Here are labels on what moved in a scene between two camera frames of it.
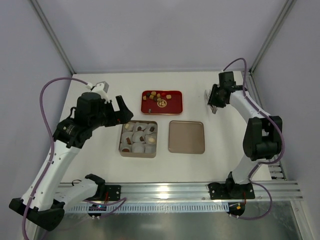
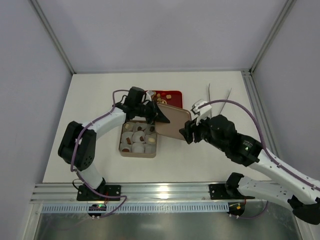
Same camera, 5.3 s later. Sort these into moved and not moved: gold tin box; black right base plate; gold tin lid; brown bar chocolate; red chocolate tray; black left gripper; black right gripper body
Moved: black left gripper; gold tin lid; black right gripper body
Not moved: gold tin box; red chocolate tray; brown bar chocolate; black right base plate
